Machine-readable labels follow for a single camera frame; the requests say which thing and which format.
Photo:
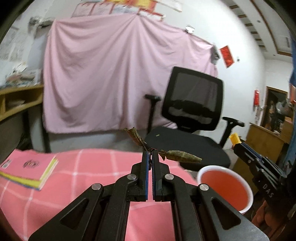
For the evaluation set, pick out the blue star-print cloth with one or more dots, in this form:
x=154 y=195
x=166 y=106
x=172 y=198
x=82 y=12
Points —
x=293 y=76

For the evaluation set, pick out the pink soft-cover book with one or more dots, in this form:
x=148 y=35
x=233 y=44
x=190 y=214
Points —
x=27 y=164

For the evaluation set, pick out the dried brown leaves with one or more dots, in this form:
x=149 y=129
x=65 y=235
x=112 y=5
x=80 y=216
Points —
x=180 y=155

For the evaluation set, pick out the framed dark picture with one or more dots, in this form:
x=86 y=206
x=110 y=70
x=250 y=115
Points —
x=272 y=111

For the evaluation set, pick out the pile of books and papers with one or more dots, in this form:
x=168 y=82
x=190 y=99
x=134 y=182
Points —
x=20 y=76

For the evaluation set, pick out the pink hanging sheet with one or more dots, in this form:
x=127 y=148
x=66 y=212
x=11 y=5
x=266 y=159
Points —
x=104 y=81

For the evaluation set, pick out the grey metal pot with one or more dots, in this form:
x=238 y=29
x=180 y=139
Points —
x=282 y=107

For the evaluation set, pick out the wooden cabinet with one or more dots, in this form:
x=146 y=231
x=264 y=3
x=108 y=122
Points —
x=261 y=139

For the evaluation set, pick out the red and yellow wall banner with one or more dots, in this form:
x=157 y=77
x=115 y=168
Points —
x=129 y=4

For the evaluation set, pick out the wooden shelf desk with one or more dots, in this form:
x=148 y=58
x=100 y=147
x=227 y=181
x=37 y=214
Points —
x=23 y=92

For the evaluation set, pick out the pink checkered blanket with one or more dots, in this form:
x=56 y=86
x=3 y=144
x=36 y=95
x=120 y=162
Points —
x=92 y=166

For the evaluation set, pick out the red paper wall decoration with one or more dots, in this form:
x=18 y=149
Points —
x=227 y=56

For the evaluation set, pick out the pink paper wall sheets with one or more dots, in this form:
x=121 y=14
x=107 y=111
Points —
x=92 y=9

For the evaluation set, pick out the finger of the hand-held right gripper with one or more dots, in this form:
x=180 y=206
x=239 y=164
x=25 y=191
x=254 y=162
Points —
x=241 y=155
x=251 y=150

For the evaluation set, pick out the black mesh office chair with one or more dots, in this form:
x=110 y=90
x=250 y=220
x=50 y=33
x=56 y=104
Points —
x=185 y=143

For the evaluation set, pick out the pink bin with white rim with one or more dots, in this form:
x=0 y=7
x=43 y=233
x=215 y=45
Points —
x=222 y=185

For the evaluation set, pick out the grey cloth clump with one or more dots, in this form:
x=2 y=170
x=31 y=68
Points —
x=215 y=54

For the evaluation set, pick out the small yellow block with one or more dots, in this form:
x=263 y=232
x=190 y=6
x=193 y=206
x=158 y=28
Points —
x=234 y=139

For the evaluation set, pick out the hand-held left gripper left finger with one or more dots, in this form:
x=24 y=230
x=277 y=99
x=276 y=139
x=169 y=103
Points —
x=145 y=176

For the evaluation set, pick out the red hanging ornament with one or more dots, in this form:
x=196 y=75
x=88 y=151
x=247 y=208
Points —
x=256 y=98

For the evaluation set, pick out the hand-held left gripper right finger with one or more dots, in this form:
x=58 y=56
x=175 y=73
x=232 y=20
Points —
x=155 y=176

